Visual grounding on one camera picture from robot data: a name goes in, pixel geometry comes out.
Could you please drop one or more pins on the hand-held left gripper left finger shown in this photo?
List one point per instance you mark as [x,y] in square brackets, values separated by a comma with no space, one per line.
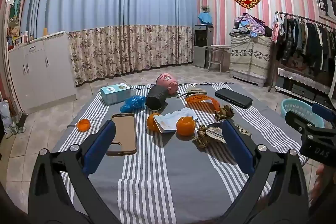
[98,145]

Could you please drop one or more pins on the brown patterned wrapper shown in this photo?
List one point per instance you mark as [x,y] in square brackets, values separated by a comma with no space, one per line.
[210,134]

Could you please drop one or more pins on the blue pot with plant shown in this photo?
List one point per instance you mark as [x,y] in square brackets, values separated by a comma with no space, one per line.
[205,18]

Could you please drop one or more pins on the light blue tissue box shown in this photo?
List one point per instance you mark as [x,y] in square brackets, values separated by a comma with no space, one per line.
[115,94]

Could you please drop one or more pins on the small metal table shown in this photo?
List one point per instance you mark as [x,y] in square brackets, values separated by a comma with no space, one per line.
[218,47]

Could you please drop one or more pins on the blue floral curtain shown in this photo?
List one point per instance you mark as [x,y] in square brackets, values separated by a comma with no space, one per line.
[105,3]

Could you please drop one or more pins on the teal plastic basket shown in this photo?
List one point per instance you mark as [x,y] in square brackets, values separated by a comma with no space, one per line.
[296,109]

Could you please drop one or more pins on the small photo frame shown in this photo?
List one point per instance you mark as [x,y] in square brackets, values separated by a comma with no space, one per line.
[17,41]

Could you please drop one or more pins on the cabinet under patterned cloth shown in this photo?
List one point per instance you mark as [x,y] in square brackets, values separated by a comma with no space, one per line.
[249,58]

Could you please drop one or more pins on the colourful wall poster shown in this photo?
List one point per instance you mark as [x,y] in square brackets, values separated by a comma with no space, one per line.
[17,3]

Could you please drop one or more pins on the low shelf with lace cloth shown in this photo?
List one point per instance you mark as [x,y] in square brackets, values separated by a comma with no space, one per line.
[302,77]

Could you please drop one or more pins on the orange plastic bag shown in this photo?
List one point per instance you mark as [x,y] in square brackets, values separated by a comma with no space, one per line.
[197,98]

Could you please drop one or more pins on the pink hanging packet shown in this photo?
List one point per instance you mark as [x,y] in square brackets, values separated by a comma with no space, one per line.
[274,31]

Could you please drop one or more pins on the black flat case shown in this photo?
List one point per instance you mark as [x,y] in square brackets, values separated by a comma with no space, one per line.
[233,98]

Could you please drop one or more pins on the grey white striped sheet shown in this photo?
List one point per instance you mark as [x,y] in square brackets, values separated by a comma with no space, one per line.
[168,174]

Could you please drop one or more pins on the white paper booklet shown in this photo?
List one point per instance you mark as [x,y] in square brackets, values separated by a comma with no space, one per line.
[170,119]

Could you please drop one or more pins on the row of hanging clothes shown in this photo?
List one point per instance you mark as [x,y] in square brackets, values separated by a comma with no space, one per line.
[304,37]

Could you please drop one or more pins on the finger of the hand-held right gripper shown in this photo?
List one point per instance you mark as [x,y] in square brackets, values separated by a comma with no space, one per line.
[296,119]
[323,111]

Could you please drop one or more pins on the pile of clothes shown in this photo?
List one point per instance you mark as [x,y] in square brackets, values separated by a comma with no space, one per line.
[249,26]

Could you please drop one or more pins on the white cabinet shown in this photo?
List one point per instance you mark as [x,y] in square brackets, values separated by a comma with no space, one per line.
[39,69]

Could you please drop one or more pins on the blue plastic bag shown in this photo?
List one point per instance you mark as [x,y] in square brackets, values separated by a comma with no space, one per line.
[132,103]

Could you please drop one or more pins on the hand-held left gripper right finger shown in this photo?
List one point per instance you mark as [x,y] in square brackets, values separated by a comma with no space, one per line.
[237,145]

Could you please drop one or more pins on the grey water dispenser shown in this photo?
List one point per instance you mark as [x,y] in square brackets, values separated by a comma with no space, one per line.
[200,45]

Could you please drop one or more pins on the phone in brown case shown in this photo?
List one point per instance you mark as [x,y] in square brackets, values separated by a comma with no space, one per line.
[122,134]

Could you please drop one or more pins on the white plastic bag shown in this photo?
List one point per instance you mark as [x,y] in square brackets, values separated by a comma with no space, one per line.
[4,116]

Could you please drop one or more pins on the metal clothes rack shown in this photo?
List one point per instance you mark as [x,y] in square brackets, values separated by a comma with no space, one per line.
[296,17]

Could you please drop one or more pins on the person's right hand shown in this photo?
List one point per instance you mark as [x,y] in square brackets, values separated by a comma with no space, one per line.
[324,179]

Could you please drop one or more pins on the white bottle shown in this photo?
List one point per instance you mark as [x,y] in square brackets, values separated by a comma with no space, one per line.
[25,37]

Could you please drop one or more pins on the grey floor cloth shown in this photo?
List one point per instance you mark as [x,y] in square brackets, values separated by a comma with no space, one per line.
[18,127]

